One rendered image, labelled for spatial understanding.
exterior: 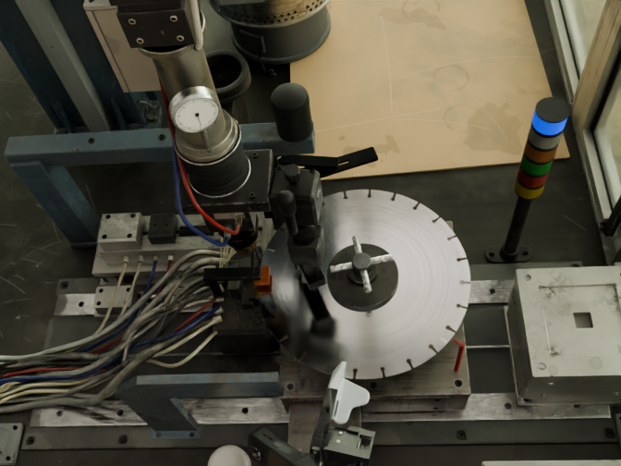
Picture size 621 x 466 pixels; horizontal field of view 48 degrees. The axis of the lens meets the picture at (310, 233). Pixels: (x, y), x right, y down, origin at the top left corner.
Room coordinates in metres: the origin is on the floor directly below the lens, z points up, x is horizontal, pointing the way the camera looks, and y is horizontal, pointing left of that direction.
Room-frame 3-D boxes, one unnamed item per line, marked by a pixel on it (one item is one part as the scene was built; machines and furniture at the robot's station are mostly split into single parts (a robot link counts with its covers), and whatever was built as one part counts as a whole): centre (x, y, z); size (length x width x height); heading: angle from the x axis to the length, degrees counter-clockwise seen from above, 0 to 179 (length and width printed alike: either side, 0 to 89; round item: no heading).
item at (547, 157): (0.58, -0.36, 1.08); 0.05 x 0.04 x 0.03; 170
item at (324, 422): (0.28, 0.02, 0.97); 0.09 x 0.02 x 0.05; 157
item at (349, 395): (0.31, -0.01, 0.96); 0.09 x 0.06 x 0.03; 157
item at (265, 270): (0.53, 0.12, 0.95); 0.10 x 0.03 x 0.07; 80
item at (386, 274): (0.49, -0.07, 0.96); 0.11 x 0.11 x 0.03
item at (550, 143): (0.58, -0.36, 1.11); 0.05 x 0.04 x 0.03; 170
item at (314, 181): (0.48, 0.01, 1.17); 0.06 x 0.05 x 0.20; 71
